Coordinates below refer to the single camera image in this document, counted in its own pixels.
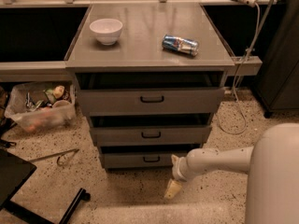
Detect white ceramic bowl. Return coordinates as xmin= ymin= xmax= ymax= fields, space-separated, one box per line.
xmin=90 ymin=19 xmax=123 ymax=45

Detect dark rolling cabinet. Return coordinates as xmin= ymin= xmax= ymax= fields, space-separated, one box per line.
xmin=252 ymin=0 xmax=299 ymax=119

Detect grey bottom drawer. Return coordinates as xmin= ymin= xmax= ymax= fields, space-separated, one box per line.
xmin=100 ymin=151 xmax=187 ymax=169

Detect grey drawer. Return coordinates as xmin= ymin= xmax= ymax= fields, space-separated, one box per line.
xmin=100 ymin=151 xmax=187 ymax=169
xmin=90 ymin=125 xmax=211 ymax=147
xmin=77 ymin=88 xmax=224 ymax=116

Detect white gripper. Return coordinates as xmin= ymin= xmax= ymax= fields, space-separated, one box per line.
xmin=164 ymin=154 xmax=188 ymax=200

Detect grey top drawer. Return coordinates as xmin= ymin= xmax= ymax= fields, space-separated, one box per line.
xmin=77 ymin=88 xmax=224 ymax=116

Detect grey middle drawer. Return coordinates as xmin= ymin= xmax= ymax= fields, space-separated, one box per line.
xmin=90 ymin=125 xmax=211 ymax=147

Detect crushed blue soda can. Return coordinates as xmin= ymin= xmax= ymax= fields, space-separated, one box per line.
xmin=162 ymin=35 xmax=199 ymax=57

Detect clear plastic storage bin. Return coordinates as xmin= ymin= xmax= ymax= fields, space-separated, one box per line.
xmin=5 ymin=81 xmax=76 ymax=133

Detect black stand base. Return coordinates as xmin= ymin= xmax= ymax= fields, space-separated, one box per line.
xmin=1 ymin=151 xmax=92 ymax=224

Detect white cable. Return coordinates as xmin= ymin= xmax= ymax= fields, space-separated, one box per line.
xmin=216 ymin=2 xmax=262 ymax=135

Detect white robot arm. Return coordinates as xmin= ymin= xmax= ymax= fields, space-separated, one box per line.
xmin=164 ymin=123 xmax=299 ymax=224

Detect metal tongs on floor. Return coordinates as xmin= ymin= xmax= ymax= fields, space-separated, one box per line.
xmin=29 ymin=148 xmax=79 ymax=166

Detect grey drawer cabinet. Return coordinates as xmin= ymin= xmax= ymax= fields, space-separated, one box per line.
xmin=64 ymin=2 xmax=235 ymax=173

